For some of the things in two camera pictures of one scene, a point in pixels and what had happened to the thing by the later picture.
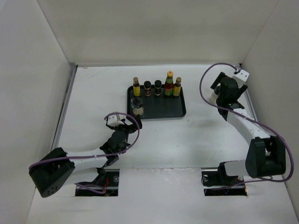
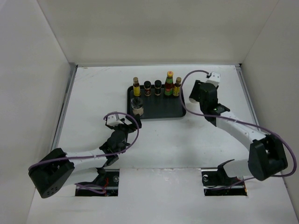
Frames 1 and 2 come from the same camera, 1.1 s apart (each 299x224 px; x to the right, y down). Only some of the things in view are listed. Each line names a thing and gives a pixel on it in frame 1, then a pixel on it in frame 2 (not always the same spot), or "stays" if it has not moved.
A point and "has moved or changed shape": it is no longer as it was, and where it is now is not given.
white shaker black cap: [213, 95] has moved or changed shape
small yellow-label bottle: [136, 87] stays
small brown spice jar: [147, 86] stays
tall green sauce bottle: [169, 85] stays
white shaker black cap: [137, 104] stays
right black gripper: [217, 80] → [197, 87]
